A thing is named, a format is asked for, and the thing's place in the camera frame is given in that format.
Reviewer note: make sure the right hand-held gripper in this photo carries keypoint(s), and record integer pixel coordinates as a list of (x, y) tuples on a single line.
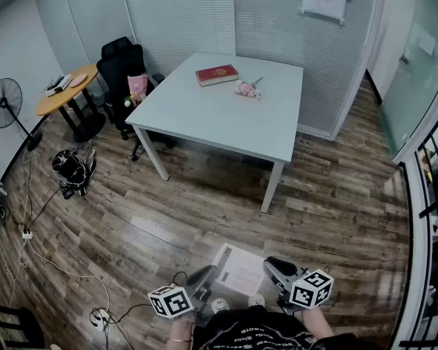
[(310, 290)]

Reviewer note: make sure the red hardcover book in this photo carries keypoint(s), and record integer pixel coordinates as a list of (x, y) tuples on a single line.
[(216, 73)]

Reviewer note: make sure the black office chair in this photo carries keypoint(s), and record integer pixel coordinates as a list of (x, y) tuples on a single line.
[(117, 64)]

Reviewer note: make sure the white box device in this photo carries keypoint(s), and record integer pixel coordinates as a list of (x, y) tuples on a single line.
[(56, 86)]

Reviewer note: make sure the black printed shirt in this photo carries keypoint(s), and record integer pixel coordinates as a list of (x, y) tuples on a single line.
[(259, 334)]

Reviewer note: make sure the white power strip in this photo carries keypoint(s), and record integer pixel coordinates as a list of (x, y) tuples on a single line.
[(101, 319), (27, 235)]

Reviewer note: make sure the round wooden side table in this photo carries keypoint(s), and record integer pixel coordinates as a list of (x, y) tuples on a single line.
[(76, 89)]

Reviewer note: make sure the black standing fan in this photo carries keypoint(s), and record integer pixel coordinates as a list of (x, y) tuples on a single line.
[(3, 102)]

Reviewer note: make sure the white shoe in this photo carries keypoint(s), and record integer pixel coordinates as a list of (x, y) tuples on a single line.
[(220, 305), (256, 300)]

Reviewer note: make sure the pink gift bag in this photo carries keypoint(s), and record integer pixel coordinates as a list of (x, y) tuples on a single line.
[(137, 86)]

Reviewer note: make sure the white paper sign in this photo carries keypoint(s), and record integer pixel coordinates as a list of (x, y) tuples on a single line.
[(427, 42)]

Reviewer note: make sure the white calculator with pink keys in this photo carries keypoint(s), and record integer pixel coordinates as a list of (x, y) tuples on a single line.
[(241, 270)]

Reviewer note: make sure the white table leg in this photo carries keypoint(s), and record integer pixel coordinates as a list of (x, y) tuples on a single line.
[(272, 188), (151, 151)]

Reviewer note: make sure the person's right forearm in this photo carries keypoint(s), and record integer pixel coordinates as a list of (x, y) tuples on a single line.
[(315, 321)]

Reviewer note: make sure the pink round pad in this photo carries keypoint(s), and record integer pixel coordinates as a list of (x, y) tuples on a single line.
[(76, 80)]

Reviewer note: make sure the person's left forearm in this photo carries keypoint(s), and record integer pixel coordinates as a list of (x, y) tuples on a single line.
[(182, 330)]

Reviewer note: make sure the pink artificial flower bouquet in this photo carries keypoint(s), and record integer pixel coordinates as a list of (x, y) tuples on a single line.
[(248, 89)]

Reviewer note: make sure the black stool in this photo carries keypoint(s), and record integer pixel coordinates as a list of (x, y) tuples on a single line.
[(25, 326)]

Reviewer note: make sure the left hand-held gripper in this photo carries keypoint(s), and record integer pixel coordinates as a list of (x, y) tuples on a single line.
[(171, 303)]

